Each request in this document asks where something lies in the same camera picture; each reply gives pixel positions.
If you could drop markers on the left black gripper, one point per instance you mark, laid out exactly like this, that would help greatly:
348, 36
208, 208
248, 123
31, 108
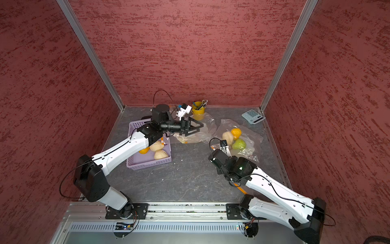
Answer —
185, 125

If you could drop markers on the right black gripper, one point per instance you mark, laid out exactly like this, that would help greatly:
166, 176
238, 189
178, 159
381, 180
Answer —
220, 171

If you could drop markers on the clear zip-top bag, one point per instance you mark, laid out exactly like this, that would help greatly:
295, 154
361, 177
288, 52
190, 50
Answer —
253, 140
203, 135

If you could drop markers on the beige round fruit bag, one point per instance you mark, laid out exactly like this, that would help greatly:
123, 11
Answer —
159, 145

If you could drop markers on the yellow pear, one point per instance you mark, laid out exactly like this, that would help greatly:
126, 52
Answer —
144, 151

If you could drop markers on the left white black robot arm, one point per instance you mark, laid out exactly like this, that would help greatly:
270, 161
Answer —
90, 172

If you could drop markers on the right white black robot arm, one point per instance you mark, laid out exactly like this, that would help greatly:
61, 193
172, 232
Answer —
303, 215

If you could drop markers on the green pear in right bag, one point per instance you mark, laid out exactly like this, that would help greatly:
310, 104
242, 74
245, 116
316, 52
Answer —
239, 144

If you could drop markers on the cream round fruit right bag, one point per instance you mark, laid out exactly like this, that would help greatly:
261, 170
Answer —
228, 137

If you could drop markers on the yellow fruit in right bag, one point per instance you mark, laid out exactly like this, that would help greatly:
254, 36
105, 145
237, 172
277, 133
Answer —
236, 132

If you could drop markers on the yellow pen cup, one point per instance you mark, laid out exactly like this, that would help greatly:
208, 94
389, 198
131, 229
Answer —
198, 111

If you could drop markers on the pens in cup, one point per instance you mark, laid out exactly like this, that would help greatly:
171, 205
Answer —
200, 104

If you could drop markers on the grey calculator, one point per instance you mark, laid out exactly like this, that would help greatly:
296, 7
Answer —
253, 117

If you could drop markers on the lilac perforated plastic basket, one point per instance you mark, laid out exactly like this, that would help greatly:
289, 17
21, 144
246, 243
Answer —
140, 161

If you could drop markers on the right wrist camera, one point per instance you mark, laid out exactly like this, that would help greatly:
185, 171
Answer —
224, 147

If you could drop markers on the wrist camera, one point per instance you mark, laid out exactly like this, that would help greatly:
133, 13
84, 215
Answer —
224, 147
183, 110

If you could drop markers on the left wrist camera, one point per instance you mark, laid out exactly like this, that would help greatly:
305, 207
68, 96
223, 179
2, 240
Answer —
183, 110

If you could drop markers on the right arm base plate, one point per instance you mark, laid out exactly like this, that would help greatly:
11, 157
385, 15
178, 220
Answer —
235, 212

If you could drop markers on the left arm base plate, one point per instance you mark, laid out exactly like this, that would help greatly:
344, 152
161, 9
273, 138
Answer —
131, 211

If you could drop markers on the aluminium front rail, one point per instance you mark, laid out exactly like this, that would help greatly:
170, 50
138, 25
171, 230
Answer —
181, 211

